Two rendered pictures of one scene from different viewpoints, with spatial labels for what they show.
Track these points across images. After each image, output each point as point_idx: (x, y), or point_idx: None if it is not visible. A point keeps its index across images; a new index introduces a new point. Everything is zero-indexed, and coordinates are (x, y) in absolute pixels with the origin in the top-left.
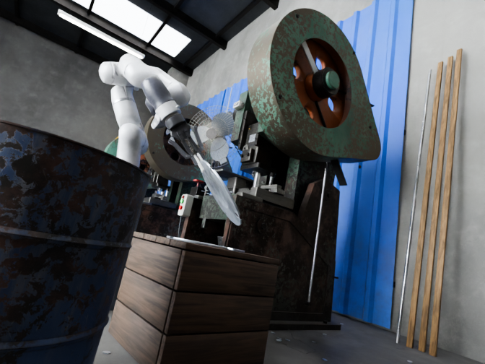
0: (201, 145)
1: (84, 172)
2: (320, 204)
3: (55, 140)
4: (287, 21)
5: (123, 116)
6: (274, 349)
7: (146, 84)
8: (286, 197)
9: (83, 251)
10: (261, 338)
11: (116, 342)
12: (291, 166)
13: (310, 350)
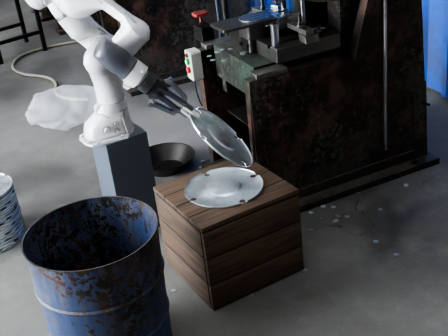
0: (184, 97)
1: (126, 270)
2: (383, 22)
3: (107, 267)
4: None
5: (77, 35)
6: (324, 241)
7: (101, 61)
8: (326, 37)
9: (143, 298)
10: (296, 253)
11: (177, 275)
12: None
13: (367, 229)
